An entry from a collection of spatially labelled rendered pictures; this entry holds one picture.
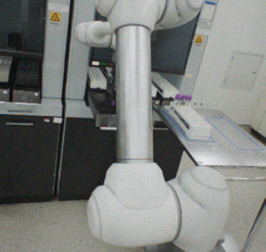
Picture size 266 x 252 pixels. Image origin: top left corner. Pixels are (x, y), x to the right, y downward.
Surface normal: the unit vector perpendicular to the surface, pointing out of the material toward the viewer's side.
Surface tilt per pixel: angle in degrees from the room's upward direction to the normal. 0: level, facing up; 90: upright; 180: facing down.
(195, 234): 90
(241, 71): 90
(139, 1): 62
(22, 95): 90
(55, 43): 90
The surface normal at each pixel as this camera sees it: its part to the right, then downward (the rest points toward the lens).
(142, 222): 0.33, -0.07
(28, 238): 0.18, -0.90
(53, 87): 0.28, 0.43
